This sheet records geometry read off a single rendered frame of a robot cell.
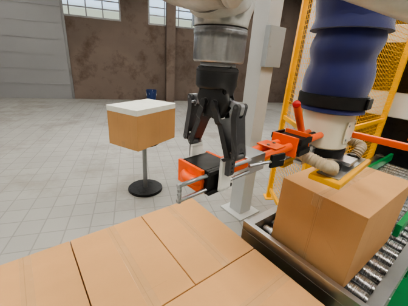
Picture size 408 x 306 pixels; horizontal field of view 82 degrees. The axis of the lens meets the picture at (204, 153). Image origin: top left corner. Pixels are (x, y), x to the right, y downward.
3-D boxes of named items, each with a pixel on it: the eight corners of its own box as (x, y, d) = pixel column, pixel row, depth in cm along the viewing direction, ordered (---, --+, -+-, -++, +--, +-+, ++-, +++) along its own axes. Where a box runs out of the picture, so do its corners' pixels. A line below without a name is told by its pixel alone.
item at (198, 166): (206, 170, 55) (207, 150, 54) (229, 182, 50) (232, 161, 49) (177, 180, 50) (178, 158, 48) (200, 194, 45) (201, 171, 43)
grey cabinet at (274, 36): (274, 67, 202) (281, 28, 191) (280, 67, 199) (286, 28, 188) (259, 66, 191) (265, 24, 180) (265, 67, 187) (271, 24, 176)
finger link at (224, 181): (231, 155, 45) (234, 156, 45) (227, 186, 48) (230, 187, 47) (220, 158, 43) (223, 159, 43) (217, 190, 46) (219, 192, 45)
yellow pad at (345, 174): (343, 156, 100) (346, 145, 98) (370, 164, 93) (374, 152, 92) (306, 178, 78) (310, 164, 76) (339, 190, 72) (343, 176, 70)
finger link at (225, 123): (223, 100, 45) (228, 98, 44) (235, 157, 45) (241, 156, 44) (208, 101, 42) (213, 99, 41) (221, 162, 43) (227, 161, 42)
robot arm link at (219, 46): (220, 33, 45) (218, 66, 47) (183, 26, 39) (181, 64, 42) (259, 31, 39) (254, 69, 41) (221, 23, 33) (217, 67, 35)
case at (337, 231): (323, 207, 170) (338, 156, 156) (387, 240, 141) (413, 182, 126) (270, 238, 136) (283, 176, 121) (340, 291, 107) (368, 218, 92)
